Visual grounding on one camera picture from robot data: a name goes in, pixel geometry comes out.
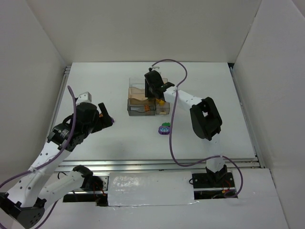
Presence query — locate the clear plastic bin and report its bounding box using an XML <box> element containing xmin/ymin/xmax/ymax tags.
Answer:
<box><xmin>129</xmin><ymin>77</ymin><xmax>145</xmax><ymax>90</ymax></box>

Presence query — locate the purple lotus lego piece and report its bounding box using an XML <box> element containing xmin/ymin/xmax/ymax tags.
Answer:
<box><xmin>158</xmin><ymin>125</ymin><xmax>171</xmax><ymax>135</ymax></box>

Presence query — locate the grey tinted plastic bin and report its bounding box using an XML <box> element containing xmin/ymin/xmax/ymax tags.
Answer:
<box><xmin>127</xmin><ymin>99</ymin><xmax>156</xmax><ymax>116</ymax></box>

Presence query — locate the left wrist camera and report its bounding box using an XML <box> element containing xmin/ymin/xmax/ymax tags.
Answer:
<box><xmin>76</xmin><ymin>92</ymin><xmax>92</xmax><ymax>105</ymax></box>

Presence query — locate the tall clear drawer bin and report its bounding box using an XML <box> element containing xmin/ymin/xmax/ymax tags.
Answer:
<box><xmin>153</xmin><ymin>76</ymin><xmax>171</xmax><ymax>115</ymax></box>

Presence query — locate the orange lego in bin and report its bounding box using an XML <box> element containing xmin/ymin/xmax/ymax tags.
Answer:
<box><xmin>144</xmin><ymin>105</ymin><xmax>150</xmax><ymax>112</ymax></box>

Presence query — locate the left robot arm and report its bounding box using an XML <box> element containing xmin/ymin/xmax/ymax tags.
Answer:
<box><xmin>0</xmin><ymin>102</ymin><xmax>113</xmax><ymax>229</ymax></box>

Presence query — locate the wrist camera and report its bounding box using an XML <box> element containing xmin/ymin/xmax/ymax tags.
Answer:
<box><xmin>76</xmin><ymin>92</ymin><xmax>92</xmax><ymax>105</ymax></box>
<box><xmin>148</xmin><ymin>66</ymin><xmax>161</xmax><ymax>74</ymax></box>

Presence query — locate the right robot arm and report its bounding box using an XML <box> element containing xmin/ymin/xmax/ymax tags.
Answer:
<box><xmin>144</xmin><ymin>68</ymin><xmax>227</xmax><ymax>185</ymax></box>

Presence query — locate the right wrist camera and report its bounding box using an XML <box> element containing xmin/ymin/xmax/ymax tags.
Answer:
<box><xmin>148</xmin><ymin>66</ymin><xmax>161</xmax><ymax>74</ymax></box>

